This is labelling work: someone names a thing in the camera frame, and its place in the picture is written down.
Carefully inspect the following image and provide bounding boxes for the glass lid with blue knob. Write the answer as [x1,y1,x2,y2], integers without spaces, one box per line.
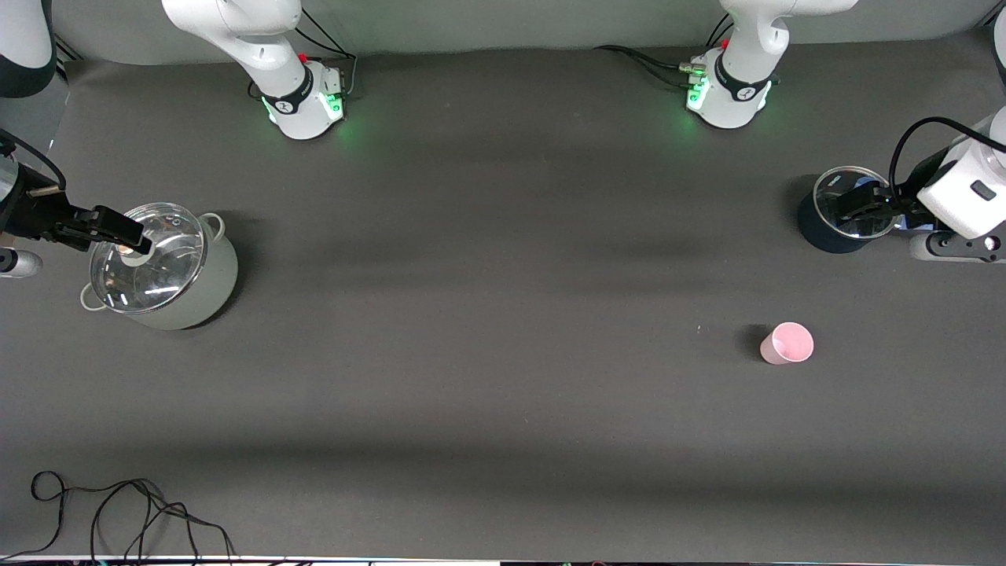
[813,166,898,239]

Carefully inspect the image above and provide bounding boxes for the black base cable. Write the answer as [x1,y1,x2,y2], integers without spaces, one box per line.
[295,8,359,100]
[295,26,347,57]
[629,52,694,87]
[593,45,696,73]

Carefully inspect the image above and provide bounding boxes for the dark blue saucepan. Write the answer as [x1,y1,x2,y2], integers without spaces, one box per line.
[798,166,916,254]

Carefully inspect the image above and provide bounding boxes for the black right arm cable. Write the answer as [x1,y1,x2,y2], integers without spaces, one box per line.
[0,130,68,193]

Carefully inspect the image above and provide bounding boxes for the large glass pot lid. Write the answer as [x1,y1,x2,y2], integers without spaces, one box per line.
[89,203,207,314]

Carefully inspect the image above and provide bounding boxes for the pale green cooking pot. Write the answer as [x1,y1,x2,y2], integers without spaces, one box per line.
[79,203,239,331]

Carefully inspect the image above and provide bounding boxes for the pink plastic cup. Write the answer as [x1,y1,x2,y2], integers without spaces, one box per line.
[759,322,815,366]

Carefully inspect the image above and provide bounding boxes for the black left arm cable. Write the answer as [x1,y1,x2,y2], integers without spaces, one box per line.
[888,116,1006,197]

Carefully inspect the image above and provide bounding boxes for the thin black loose cable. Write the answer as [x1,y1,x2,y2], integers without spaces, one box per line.
[0,470,237,564]

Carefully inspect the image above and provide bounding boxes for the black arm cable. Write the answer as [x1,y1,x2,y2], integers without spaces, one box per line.
[888,116,1006,197]
[0,130,68,193]

